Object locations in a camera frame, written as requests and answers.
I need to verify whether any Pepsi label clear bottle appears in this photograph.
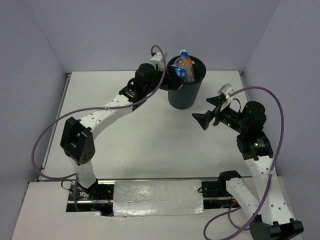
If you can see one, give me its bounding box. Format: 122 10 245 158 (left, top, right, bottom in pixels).
171 50 186 81

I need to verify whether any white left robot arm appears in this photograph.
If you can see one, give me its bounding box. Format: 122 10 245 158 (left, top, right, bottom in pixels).
60 63 184 199

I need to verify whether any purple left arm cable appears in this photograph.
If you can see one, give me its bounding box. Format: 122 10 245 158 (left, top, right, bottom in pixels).
32 44 168 213

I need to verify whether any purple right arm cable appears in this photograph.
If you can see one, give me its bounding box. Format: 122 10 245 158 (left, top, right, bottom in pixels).
203 86 285 240

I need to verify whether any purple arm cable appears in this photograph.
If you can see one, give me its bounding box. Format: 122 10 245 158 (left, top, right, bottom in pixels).
32 44 168 213
203 86 285 240

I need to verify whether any orange label juice bottle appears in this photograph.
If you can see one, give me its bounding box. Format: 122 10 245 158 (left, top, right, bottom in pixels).
183 50 196 83

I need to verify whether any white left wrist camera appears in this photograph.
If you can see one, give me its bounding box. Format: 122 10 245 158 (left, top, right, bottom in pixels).
150 51 168 71

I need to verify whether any silver foil covered panel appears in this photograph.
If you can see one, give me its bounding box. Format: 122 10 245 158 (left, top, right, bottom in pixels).
112 179 204 217

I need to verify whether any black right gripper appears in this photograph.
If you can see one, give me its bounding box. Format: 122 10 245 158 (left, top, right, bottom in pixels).
191 94 248 134

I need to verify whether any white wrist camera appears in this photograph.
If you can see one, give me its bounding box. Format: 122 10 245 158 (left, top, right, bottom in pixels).
150 51 168 71
218 83 235 112

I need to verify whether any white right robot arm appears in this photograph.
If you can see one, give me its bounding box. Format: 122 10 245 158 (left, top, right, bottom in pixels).
192 94 304 240

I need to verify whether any dark grey plastic bin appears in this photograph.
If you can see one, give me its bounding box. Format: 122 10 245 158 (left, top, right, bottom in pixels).
167 55 206 110

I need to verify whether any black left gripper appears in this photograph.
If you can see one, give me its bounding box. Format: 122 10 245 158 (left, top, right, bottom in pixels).
143 63 183 95

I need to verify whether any metal base rail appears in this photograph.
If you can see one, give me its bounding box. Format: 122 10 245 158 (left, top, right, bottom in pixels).
65 178 239 217

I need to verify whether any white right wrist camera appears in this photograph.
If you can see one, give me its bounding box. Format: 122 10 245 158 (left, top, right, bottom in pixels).
218 83 235 112

